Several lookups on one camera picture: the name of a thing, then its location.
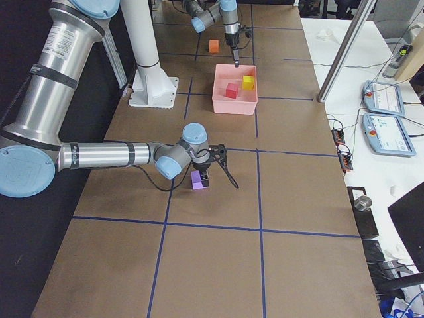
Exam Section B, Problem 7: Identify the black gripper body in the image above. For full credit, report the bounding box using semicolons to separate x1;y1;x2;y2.
225;32;239;50
193;162;211;173

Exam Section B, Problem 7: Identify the purple foam block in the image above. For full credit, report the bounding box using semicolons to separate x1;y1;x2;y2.
191;170;209;190

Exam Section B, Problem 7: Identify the yellow foam block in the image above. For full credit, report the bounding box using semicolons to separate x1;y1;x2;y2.
242;75;255;91

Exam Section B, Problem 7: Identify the red foam block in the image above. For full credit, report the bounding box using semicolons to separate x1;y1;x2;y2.
225;83;239;99

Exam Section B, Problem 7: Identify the pink plastic bin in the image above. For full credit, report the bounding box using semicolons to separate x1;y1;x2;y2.
212;64;258;115

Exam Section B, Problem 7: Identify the orange foam block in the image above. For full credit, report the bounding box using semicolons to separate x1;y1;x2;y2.
209;39;220;54

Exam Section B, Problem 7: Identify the crumpled white tissue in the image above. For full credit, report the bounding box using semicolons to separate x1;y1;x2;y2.
316;28;334;41

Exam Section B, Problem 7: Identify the orange terminal connector block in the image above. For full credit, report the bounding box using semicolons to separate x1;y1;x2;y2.
331;128;345;144

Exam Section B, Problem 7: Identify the far teach pendant tablet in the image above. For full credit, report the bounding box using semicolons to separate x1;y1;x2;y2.
363;81;405;117

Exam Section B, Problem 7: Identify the teach pendant tablet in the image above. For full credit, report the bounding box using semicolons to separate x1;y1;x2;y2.
362;113;416;158
363;81;405;117

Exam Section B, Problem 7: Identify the silver metal cylinder weight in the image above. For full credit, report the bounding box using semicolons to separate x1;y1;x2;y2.
353;195;372;212

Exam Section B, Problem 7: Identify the near teach pendant tablet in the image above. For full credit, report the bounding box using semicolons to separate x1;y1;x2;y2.
362;113;416;158

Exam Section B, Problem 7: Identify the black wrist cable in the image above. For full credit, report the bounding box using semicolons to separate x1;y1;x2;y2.
237;6;254;50
137;144;240;192

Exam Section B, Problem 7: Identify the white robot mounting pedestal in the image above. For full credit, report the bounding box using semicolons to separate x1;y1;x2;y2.
120;0;179;109

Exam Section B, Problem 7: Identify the aluminium frame post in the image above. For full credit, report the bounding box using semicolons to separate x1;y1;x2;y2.
317;0;376;103

